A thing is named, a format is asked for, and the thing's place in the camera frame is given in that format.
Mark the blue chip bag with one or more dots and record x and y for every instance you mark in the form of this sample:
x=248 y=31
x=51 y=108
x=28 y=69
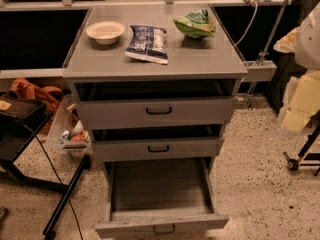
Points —
x=148 y=44

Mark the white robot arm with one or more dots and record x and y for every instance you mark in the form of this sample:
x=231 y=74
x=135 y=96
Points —
x=302 y=95

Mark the grey drawer cabinet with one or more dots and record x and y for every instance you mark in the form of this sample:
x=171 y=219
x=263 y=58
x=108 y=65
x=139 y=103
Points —
x=209 y=58

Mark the grey middle drawer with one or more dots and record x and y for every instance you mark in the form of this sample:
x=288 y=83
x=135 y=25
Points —
x=131 y=144

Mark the grey drawer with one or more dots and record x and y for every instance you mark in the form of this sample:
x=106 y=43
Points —
x=115 y=105
x=131 y=144
x=159 y=197

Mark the grey top drawer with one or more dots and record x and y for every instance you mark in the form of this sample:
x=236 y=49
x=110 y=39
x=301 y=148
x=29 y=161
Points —
x=115 y=105

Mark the grey bottom drawer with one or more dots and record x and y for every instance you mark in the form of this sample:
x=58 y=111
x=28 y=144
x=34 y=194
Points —
x=159 y=197

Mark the green chip bag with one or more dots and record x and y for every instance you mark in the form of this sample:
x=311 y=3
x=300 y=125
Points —
x=196 y=25

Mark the clear plastic bin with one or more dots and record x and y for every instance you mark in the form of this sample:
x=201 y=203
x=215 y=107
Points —
x=65 y=125

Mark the orange jacket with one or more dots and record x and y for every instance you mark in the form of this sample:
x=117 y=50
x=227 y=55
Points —
x=21 y=88

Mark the metal pole stand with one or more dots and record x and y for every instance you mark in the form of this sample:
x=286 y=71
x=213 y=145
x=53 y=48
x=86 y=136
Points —
x=259 y=62

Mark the black side table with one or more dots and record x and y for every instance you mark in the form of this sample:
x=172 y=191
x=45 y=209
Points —
x=21 y=120

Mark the black wheeled stand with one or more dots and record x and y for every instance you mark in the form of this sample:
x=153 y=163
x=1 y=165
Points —
x=306 y=158

